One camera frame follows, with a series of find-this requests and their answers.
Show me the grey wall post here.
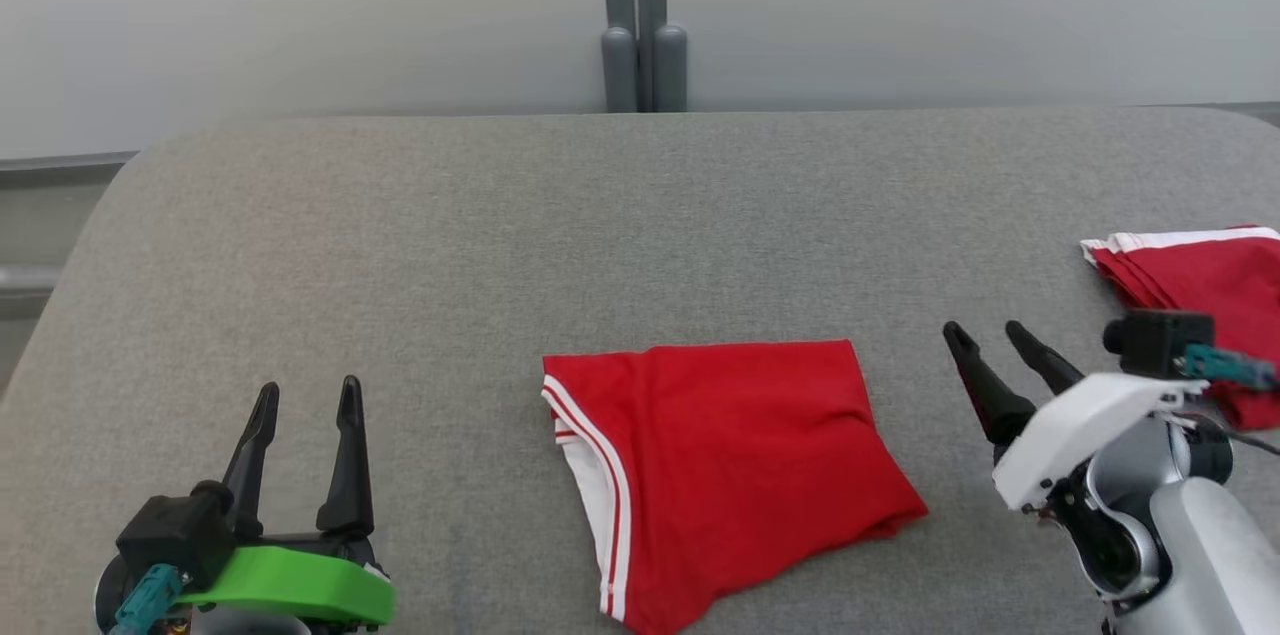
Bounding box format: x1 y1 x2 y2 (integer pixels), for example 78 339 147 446
597 0 690 114

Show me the red Bulls basketball jersey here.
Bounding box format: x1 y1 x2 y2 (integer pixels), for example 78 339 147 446
541 339 930 635

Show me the red shorts white trim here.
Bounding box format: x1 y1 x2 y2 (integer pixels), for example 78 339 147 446
1079 225 1280 432

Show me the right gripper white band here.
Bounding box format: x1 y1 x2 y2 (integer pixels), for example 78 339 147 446
942 319 1213 514

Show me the right arm cable teal plug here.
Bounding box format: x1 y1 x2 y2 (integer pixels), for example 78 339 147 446
1176 344 1280 458

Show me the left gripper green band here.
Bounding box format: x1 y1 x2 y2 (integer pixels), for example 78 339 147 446
174 375 397 632

